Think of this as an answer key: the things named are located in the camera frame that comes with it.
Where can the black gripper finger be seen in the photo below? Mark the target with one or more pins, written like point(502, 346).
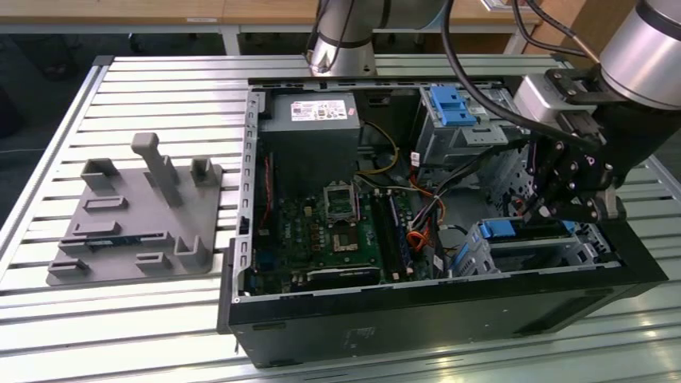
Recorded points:
point(604, 207)
point(556, 167)

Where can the hard disk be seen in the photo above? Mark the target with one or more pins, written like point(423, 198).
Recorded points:
point(500, 230)

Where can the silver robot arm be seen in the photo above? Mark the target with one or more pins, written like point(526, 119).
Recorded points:
point(346, 24)

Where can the metal disk bay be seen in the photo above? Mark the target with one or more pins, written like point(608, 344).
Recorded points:
point(580, 249)

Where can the black RAM slot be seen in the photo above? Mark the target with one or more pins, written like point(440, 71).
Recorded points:
point(401, 235)
point(385, 231)

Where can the metal optical drive cage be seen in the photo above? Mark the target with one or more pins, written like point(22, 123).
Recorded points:
point(479, 137)

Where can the brown wooden cabinet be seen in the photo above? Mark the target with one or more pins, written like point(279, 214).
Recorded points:
point(596, 16)

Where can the CPU socket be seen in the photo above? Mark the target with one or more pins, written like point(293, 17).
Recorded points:
point(341, 201)

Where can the square chipset chip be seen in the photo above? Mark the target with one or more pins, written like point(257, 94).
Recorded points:
point(343, 239)

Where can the black PC case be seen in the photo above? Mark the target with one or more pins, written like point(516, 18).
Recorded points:
point(426, 327)

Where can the grey power supply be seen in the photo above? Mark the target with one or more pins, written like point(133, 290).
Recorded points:
point(309, 159)

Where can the black graphics card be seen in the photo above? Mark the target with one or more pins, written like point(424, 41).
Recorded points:
point(346, 276)

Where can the green motherboard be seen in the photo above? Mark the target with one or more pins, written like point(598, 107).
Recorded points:
point(298, 239)

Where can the grey parts rack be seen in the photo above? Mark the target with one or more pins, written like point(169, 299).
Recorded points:
point(134, 223)

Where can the RAM stick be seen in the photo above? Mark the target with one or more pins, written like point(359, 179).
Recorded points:
point(114, 242)

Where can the black office chair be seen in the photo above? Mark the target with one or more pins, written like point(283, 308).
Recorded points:
point(54, 56)

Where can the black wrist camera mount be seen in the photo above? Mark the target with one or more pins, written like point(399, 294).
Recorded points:
point(578, 119)

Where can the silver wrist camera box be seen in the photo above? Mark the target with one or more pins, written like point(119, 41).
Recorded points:
point(538, 97)

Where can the blue plastic drive bracket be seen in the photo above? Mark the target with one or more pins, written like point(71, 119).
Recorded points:
point(452, 107)

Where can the blue plastic bay rail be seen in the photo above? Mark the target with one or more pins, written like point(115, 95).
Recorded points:
point(463, 251)

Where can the wooden desk white frame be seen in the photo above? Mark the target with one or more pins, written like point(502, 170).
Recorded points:
point(161, 10)

